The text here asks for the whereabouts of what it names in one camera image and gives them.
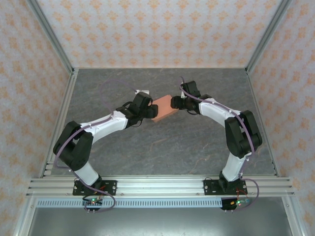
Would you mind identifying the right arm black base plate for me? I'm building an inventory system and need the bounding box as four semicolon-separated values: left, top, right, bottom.
203;178;247;196

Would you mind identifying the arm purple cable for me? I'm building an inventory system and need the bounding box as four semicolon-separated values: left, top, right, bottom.
54;80;139;212
181;76;260;212

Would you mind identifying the pink paper box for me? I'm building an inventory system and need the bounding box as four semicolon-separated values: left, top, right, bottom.
151;94;180;123

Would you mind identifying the slotted grey cable duct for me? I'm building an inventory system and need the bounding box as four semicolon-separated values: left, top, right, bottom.
36;198;223;208

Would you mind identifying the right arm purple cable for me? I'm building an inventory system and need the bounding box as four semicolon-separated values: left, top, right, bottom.
181;76;260;212

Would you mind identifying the aluminium frame post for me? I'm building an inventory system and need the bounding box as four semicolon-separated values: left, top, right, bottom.
26;0;76;76
245;0;293;74

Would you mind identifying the aluminium frame leg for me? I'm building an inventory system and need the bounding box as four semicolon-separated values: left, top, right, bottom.
282;195;306;236
13;195;37;236

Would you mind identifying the aluminium table side rail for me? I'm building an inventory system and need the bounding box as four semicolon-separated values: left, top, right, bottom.
246;69;281;178
38;68;79;178

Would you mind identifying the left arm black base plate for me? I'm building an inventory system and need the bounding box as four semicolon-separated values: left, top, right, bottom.
72;180;118;196

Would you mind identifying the grey metal sheet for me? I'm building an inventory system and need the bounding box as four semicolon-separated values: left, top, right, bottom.
27;207;291;236

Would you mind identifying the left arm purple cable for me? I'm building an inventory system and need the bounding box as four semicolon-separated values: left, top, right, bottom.
54;80;139;212

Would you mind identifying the aluminium mounting rail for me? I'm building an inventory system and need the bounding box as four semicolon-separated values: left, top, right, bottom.
26;176;295;197

